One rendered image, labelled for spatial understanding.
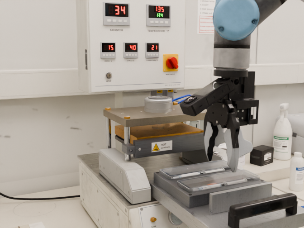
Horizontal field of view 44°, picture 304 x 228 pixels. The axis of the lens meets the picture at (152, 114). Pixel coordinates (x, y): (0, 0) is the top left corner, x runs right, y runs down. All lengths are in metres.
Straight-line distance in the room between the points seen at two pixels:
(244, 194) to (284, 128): 0.98
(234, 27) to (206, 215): 0.35
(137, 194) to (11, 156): 0.70
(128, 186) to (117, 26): 0.49
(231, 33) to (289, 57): 1.39
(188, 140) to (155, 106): 0.13
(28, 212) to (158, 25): 0.74
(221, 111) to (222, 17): 0.22
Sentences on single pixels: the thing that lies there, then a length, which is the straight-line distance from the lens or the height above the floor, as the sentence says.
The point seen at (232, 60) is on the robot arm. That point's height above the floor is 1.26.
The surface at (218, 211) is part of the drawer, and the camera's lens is 0.77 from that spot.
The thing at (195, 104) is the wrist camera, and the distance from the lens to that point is 0.74.
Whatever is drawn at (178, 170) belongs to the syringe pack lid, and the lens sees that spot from 0.89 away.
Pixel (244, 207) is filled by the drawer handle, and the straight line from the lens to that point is 0.71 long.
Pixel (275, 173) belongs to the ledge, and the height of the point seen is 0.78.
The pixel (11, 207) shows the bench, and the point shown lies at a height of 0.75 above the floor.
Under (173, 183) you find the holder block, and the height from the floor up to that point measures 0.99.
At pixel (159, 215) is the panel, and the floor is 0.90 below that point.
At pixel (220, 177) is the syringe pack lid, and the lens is 0.86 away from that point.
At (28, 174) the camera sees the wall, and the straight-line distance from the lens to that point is 1.51.
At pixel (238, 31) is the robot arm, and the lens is 0.66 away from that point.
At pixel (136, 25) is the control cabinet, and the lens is 1.17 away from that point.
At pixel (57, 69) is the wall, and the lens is 1.41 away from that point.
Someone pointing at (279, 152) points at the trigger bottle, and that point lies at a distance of 1.76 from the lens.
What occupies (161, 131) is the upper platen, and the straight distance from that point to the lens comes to 1.04.
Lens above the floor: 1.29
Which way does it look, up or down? 10 degrees down
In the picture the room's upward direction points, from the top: straight up
